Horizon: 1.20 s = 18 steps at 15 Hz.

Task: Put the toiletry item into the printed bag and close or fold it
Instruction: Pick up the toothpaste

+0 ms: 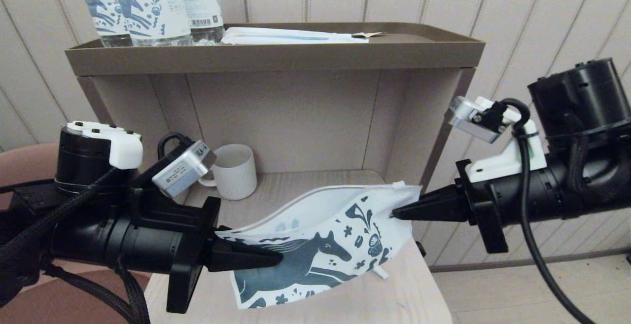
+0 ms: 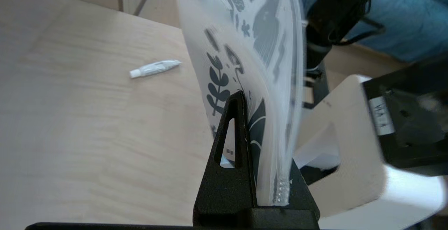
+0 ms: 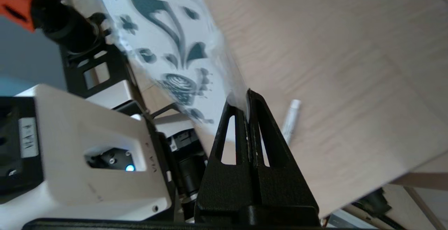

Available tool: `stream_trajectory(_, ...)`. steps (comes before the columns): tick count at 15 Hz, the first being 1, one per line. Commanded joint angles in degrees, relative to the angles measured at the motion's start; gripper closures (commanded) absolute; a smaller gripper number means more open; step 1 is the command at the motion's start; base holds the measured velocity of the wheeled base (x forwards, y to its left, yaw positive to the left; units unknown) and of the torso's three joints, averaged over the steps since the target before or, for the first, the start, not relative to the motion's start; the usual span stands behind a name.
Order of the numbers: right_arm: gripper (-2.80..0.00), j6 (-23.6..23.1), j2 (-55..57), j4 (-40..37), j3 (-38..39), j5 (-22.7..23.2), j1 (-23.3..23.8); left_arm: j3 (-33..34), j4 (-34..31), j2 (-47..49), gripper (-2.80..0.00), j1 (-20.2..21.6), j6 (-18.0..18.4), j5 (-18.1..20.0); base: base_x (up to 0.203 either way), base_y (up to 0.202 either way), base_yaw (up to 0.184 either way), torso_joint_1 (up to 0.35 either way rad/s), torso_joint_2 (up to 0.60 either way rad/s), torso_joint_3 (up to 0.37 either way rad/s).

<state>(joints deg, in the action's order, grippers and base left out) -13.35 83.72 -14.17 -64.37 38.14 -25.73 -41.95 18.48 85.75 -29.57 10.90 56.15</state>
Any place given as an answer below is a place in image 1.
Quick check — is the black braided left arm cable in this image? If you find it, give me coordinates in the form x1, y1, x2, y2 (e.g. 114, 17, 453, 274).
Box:
0, 166, 151, 324

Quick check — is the white horse-print zipper pouch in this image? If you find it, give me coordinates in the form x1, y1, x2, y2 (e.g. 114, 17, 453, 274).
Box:
215, 181, 423, 310

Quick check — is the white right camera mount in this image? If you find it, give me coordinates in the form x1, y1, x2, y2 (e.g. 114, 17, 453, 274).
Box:
465, 97, 548, 184

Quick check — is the white packet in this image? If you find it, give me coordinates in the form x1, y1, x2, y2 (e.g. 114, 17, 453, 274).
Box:
221, 27, 369, 45

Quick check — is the barcode label water bottle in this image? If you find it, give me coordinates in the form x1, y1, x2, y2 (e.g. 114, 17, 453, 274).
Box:
176, 0, 225, 45

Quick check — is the black left camera cable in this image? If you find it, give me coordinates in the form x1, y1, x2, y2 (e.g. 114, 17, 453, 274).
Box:
157, 133, 196, 161

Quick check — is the horse label water bottle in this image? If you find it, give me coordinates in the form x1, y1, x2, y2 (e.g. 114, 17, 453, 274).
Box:
74, 0, 133, 48
105, 0, 194, 47

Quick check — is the pink upholstered chair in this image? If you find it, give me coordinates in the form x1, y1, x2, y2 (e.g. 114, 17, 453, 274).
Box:
0, 143, 154, 324

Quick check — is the brown desk shelf unit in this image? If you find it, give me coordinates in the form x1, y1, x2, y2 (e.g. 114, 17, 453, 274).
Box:
65, 22, 487, 201

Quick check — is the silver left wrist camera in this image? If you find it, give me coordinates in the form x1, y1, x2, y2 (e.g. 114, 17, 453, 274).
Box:
151, 140, 217, 199

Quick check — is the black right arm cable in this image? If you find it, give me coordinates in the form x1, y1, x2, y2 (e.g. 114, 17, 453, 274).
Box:
498, 98, 598, 324

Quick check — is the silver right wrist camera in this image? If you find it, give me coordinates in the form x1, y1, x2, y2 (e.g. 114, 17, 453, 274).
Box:
446, 96, 511, 144

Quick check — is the white ribbed mug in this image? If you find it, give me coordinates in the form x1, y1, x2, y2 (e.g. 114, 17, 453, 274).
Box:
198, 144, 258, 201

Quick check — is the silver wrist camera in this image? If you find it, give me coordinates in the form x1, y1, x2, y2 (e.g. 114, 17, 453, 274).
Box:
151, 140, 217, 199
446, 96, 511, 144

